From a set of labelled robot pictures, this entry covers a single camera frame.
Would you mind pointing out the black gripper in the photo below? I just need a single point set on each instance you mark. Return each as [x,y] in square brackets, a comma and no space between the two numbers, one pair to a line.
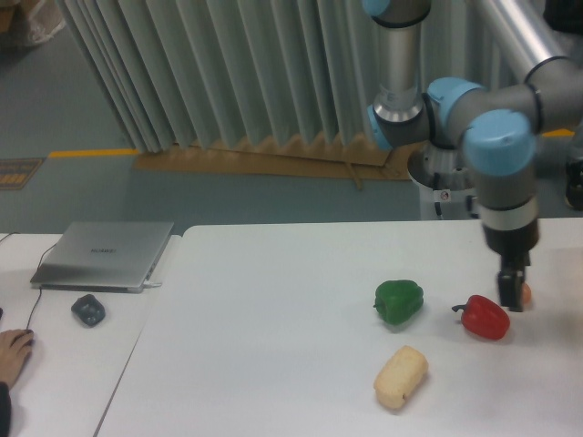
[513,246]

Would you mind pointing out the red bell pepper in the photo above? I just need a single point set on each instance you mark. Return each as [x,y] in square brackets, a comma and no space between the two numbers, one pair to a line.
[483,317]

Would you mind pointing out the black sleeve forearm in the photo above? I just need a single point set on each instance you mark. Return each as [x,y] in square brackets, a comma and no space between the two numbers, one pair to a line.
[5,410]

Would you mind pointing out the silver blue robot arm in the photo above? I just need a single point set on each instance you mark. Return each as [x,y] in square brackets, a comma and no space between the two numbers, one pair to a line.
[495,131]

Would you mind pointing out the person's hand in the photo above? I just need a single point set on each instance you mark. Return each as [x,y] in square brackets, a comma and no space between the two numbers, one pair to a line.
[13,355]

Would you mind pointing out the brown egg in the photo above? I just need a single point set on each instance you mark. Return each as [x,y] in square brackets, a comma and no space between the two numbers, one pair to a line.
[526,294]

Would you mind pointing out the green bell pepper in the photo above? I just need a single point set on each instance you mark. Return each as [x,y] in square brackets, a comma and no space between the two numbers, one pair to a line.
[397,301]

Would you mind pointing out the beige bread loaf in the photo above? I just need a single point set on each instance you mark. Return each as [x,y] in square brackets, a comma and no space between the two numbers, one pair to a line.
[399,377]

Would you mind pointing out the brown cardboard sheet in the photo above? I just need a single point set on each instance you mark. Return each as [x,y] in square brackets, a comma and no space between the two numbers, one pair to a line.
[358,161]

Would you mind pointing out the white laptop plug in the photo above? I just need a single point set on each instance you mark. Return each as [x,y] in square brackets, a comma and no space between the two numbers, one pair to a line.
[151,284]

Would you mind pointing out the grey folding curtain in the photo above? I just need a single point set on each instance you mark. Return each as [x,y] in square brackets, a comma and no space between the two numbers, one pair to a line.
[184,72]

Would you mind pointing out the silver laptop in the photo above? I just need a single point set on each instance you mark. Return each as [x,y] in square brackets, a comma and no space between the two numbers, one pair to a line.
[104,256]

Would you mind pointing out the black small device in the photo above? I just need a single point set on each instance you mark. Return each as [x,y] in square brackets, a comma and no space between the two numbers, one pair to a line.
[89,310]

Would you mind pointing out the black computer mouse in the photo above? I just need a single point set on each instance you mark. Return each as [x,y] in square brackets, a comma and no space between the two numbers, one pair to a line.
[29,338]

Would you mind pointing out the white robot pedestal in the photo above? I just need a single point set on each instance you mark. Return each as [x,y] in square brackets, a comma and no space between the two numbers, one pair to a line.
[446,191]

